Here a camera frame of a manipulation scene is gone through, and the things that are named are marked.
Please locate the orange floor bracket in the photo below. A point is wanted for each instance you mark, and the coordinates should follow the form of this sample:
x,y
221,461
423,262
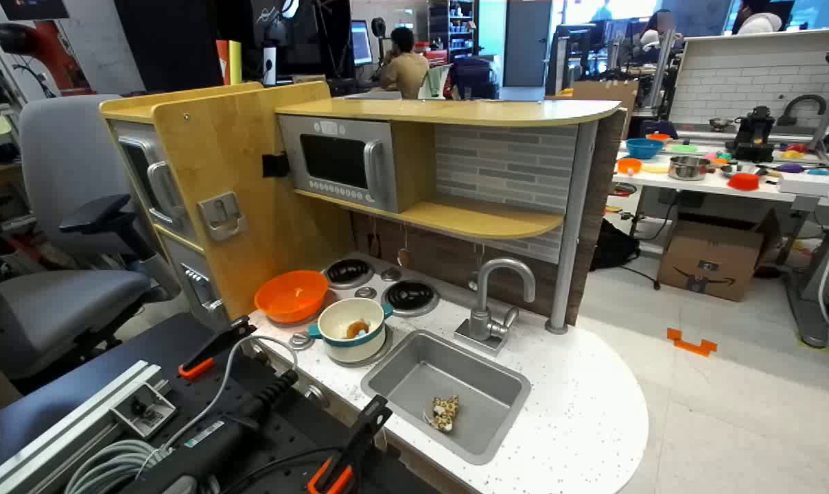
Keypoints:
x,y
692,347

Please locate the small black box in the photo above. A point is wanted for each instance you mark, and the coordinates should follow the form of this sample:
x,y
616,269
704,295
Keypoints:
x,y
274,165

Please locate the white pegboard panel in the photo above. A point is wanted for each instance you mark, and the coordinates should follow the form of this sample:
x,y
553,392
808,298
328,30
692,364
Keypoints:
x,y
744,82

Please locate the yellow cylinder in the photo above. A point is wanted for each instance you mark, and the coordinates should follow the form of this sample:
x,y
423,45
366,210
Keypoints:
x,y
233,60

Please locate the white work table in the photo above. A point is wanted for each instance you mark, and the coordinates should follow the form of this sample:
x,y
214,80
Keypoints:
x,y
705,181

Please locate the blue bowl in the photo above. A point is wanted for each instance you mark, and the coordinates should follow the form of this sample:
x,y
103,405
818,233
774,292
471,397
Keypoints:
x,y
644,148

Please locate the orange plastic bowl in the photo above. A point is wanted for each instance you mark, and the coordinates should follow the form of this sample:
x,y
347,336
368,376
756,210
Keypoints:
x,y
292,298

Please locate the person with dark hair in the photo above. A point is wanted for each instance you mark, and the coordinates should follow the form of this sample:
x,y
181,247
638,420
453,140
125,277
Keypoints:
x,y
657,26

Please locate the grey metal mounting bracket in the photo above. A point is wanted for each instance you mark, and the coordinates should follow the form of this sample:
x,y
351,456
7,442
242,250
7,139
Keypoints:
x,y
143,409

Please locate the computer monitor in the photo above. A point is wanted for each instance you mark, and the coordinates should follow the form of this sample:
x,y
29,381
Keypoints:
x,y
361,43

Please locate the small orange bowl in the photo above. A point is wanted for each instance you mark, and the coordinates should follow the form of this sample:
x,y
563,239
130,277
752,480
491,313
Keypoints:
x,y
630,165

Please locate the grey stove knob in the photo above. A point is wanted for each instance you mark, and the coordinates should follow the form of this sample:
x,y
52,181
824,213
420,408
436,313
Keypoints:
x,y
366,292
303,342

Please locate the black bag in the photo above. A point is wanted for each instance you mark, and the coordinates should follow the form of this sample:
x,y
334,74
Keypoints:
x,y
614,247

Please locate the grey toy dispenser panel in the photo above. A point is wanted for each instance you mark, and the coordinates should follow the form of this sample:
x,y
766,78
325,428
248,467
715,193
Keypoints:
x,y
221,218

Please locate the brown cardboard box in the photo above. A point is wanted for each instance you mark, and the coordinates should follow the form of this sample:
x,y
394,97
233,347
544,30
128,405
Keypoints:
x,y
705,257

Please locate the grey toy sink basin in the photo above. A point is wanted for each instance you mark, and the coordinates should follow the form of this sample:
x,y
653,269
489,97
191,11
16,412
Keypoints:
x,y
414,375

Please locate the grey office chair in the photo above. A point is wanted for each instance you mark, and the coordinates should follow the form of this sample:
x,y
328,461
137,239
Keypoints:
x,y
67,154

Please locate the aluminium extrusion rail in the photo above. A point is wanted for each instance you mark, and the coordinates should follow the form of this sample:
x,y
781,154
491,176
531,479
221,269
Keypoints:
x,y
67,414

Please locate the beige spotted plush toy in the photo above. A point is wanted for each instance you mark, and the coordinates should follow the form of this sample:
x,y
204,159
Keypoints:
x,y
445,414

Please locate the silver toy faucet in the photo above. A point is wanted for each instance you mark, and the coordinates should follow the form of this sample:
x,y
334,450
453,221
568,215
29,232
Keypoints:
x,y
487,325

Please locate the red bowl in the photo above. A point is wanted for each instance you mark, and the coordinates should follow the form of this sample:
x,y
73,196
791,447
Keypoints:
x,y
744,181

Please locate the silver toy microwave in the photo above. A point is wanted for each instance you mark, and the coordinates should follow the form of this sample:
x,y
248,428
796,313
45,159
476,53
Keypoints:
x,y
376,169

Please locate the wooden toy play kitchen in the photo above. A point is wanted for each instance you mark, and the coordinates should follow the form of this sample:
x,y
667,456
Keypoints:
x,y
240,181

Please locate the black coffee machine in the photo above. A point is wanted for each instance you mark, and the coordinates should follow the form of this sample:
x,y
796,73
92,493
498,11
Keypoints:
x,y
752,136

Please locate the seated person tan shirt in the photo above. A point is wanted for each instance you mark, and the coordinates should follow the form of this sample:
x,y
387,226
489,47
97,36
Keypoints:
x,y
404,73

